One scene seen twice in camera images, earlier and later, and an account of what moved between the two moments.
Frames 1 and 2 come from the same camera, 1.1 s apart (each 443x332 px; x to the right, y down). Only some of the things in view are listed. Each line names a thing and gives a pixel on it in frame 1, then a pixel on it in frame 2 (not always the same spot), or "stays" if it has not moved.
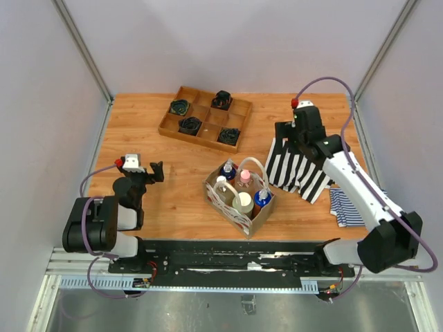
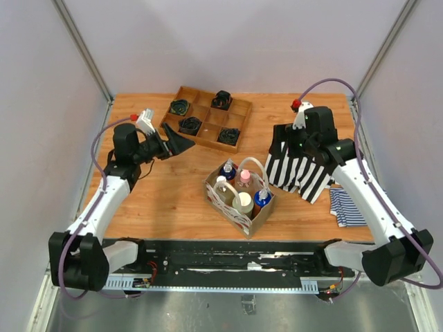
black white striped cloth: (291, 169) stays
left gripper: (146, 174) to (165, 147)
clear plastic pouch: (245, 180) stays
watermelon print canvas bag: (241, 197) stays
